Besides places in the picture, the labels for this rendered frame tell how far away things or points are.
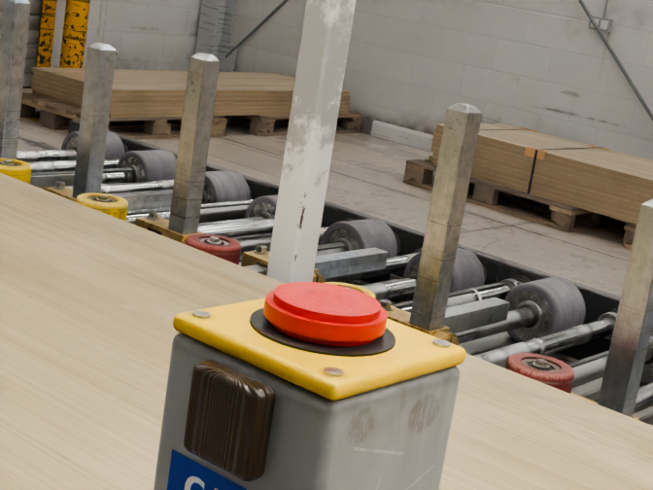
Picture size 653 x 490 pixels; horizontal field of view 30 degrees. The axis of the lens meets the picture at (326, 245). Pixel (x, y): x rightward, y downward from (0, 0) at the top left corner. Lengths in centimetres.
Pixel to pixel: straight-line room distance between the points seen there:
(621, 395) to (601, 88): 685
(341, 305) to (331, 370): 4
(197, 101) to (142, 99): 574
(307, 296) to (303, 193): 126
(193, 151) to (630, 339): 79
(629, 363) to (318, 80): 54
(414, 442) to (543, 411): 93
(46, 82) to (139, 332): 664
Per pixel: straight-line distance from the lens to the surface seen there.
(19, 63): 236
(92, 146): 217
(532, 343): 187
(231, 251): 174
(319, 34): 163
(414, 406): 39
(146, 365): 127
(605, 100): 834
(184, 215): 200
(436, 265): 168
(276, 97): 862
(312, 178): 165
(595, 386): 197
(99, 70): 214
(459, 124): 165
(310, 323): 38
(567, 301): 207
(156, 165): 265
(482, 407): 130
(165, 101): 784
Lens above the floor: 134
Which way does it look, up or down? 14 degrees down
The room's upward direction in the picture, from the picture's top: 9 degrees clockwise
